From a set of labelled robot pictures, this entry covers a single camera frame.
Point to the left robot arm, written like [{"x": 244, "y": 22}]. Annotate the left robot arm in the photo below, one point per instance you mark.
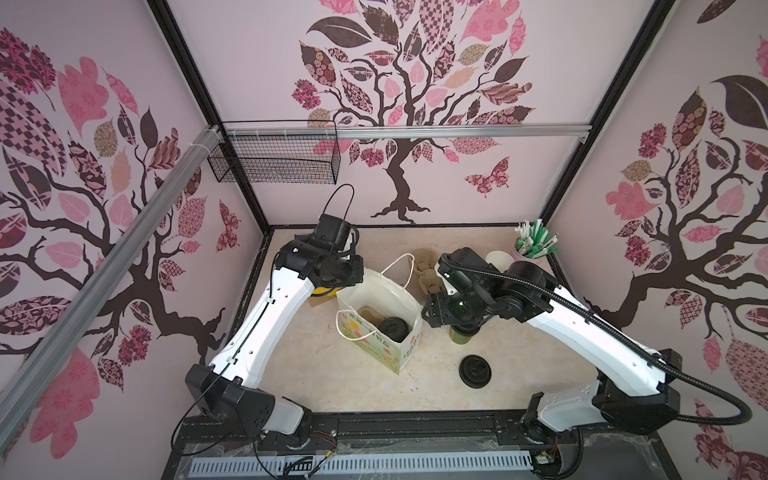
[{"x": 228, "y": 387}]

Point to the white illustrated paper bag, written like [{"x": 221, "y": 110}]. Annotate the white illustrated paper bag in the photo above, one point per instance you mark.
[{"x": 390, "y": 298}]

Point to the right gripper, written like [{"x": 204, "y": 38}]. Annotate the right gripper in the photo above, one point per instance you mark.
[{"x": 435, "y": 306}]

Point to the pulp cup carrier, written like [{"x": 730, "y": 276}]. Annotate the pulp cup carrier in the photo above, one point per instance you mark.
[{"x": 372, "y": 316}]

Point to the bundle of wrapped straws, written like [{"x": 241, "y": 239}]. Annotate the bundle of wrapped straws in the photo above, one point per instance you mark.
[{"x": 536, "y": 234}]

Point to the aluminium rail left wall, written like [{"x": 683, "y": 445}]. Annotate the aluminium rail left wall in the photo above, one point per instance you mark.
[{"x": 20, "y": 396}]

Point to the pink straw holder cup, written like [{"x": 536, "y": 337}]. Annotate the pink straw holder cup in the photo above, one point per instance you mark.
[{"x": 530, "y": 255}]

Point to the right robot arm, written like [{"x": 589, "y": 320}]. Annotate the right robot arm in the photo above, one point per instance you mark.
[{"x": 632, "y": 391}]

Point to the yellow napkins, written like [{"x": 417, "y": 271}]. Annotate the yellow napkins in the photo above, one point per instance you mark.
[{"x": 325, "y": 292}]

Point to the stack of paper cups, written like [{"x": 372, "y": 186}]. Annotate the stack of paper cups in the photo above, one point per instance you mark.
[{"x": 500, "y": 260}]

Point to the black wire basket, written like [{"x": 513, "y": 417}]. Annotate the black wire basket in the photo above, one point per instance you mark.
[{"x": 278, "y": 151}]

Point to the aluminium rail back wall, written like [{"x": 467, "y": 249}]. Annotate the aluminium rail back wall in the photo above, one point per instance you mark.
[{"x": 408, "y": 132}]

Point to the stack of pulp cup carriers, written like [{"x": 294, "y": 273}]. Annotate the stack of pulp cup carriers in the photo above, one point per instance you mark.
[{"x": 428, "y": 280}]

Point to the stack of black lids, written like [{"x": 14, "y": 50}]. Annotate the stack of black lids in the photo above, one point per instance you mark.
[{"x": 475, "y": 372}]

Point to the aluminium rail wall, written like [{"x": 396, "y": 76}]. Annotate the aluminium rail wall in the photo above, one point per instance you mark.
[
  {"x": 408, "y": 132},
  {"x": 20, "y": 396}
]

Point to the white slotted cable duct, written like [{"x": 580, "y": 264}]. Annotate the white slotted cable duct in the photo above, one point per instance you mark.
[{"x": 358, "y": 465}]

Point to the green paper coffee cup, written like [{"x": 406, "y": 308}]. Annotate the green paper coffee cup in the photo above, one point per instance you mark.
[{"x": 461, "y": 336}]

